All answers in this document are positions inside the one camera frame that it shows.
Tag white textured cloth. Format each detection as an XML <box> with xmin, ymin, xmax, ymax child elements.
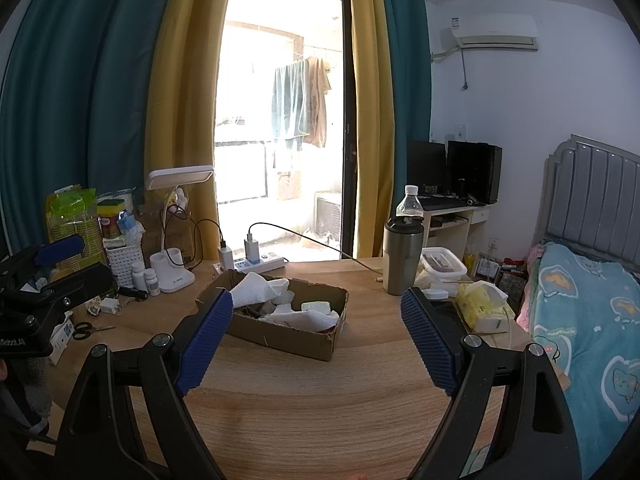
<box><xmin>260</xmin><ymin>310</ymin><xmax>340</xmax><ymax>333</ymax></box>

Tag blue patterned bed blanket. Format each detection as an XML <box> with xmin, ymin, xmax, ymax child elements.
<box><xmin>518</xmin><ymin>243</ymin><xmax>639</xmax><ymax>479</ymax></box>

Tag brown cardboard box behind lamp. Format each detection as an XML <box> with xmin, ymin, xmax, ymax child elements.
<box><xmin>136</xmin><ymin>202</ymin><xmax>203</xmax><ymax>268</ymax></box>

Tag white pill bottle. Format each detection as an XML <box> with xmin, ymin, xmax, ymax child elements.
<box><xmin>143</xmin><ymin>269</ymin><xmax>162</xmax><ymax>297</ymax></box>
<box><xmin>131</xmin><ymin>260</ymin><xmax>148</xmax><ymax>292</ymax></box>

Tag yellow curtain right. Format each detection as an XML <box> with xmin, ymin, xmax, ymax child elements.
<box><xmin>350</xmin><ymin>0</ymin><xmax>395</xmax><ymax>257</ymax></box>

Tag white charger with black cable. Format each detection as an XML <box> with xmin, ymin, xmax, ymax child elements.
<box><xmin>218</xmin><ymin>240</ymin><xmax>234</xmax><ymax>271</ymax></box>

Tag person left hand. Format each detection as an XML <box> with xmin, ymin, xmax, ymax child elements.
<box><xmin>1</xmin><ymin>356</ymin><xmax>52</xmax><ymax>417</ymax></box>

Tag grey padded headboard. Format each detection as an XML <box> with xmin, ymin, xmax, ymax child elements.
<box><xmin>534</xmin><ymin>134</ymin><xmax>639</xmax><ymax>272</ymax></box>

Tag yellow tissue pack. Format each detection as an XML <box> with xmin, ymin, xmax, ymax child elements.
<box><xmin>457</xmin><ymin>281</ymin><xmax>514</xmax><ymax>335</ymax></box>

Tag black scissors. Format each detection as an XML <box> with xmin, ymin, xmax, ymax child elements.
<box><xmin>73</xmin><ymin>322</ymin><xmax>115</xmax><ymax>341</ymax></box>

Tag clear water bottle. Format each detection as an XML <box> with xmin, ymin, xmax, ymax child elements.
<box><xmin>396</xmin><ymin>184</ymin><xmax>424</xmax><ymax>218</ymax></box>

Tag yellow curtain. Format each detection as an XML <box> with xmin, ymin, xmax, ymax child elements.
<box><xmin>350</xmin><ymin>0</ymin><xmax>395</xmax><ymax>257</ymax></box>
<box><xmin>143</xmin><ymin>0</ymin><xmax>239</xmax><ymax>261</ymax></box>

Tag white plastic lidded container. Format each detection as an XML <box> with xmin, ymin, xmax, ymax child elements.
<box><xmin>414</xmin><ymin>247</ymin><xmax>470</xmax><ymax>298</ymax></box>

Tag steel travel tumbler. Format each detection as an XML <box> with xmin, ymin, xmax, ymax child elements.
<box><xmin>383</xmin><ymin>216</ymin><xmax>424</xmax><ymax>296</ymax></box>

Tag white small desk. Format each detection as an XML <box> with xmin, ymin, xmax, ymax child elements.
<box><xmin>423</xmin><ymin>206</ymin><xmax>492</xmax><ymax>260</ymax></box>

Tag teal curtain right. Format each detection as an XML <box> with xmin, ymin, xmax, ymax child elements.
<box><xmin>383</xmin><ymin>0</ymin><xmax>432</xmax><ymax>205</ymax></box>

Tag teal curtain left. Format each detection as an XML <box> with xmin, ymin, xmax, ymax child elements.
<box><xmin>1</xmin><ymin>0</ymin><xmax>168</xmax><ymax>252</ymax></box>

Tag small white plug adapter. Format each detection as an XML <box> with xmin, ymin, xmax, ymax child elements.
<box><xmin>99</xmin><ymin>297</ymin><xmax>120</xmax><ymax>315</ymax></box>

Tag white air conditioner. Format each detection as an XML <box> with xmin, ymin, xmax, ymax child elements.
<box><xmin>439</xmin><ymin>13</ymin><xmax>539</xmax><ymax>51</ymax></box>

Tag white power strip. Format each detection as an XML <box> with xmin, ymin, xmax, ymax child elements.
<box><xmin>234</xmin><ymin>254</ymin><xmax>286</xmax><ymax>274</ymax></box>

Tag white perforated basket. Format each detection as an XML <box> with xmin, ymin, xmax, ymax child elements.
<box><xmin>105</xmin><ymin>245</ymin><xmax>143</xmax><ymax>288</ymax></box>

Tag teal curtain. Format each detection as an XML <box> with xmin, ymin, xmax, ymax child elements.
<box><xmin>383</xmin><ymin>0</ymin><xmax>432</xmax><ymax>205</ymax></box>
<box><xmin>1</xmin><ymin>0</ymin><xmax>168</xmax><ymax>252</ymax></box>

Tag white desk lamp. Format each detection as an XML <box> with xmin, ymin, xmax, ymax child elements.
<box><xmin>144</xmin><ymin>164</ymin><xmax>216</xmax><ymax>295</ymax></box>

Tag brown cardboard box tray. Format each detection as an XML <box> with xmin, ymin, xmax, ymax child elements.
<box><xmin>196</xmin><ymin>270</ymin><xmax>348</xmax><ymax>362</ymax></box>

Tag yellow curtain left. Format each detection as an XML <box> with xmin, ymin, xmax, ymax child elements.
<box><xmin>143</xmin><ymin>0</ymin><xmax>239</xmax><ymax>261</ymax></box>

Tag duck print tissue pack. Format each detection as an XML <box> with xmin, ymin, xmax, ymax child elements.
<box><xmin>300</xmin><ymin>300</ymin><xmax>332</xmax><ymax>315</ymax></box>

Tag white paper towel sheet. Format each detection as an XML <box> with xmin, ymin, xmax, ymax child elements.
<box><xmin>230</xmin><ymin>272</ymin><xmax>290</xmax><ymax>309</ymax></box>

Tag green snack bag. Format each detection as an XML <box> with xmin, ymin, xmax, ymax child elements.
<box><xmin>44</xmin><ymin>184</ymin><xmax>105</xmax><ymax>272</ymax></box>

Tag black computer monitor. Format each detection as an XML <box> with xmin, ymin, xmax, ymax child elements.
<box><xmin>407</xmin><ymin>140</ymin><xmax>502</xmax><ymax>210</ymax></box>

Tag black flashlight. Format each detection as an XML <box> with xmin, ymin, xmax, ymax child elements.
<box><xmin>117</xmin><ymin>286</ymin><xmax>149</xmax><ymax>302</ymax></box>

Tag jar with yellow lid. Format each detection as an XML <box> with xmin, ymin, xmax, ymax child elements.
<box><xmin>96</xmin><ymin>198</ymin><xmax>126</xmax><ymax>240</ymax></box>

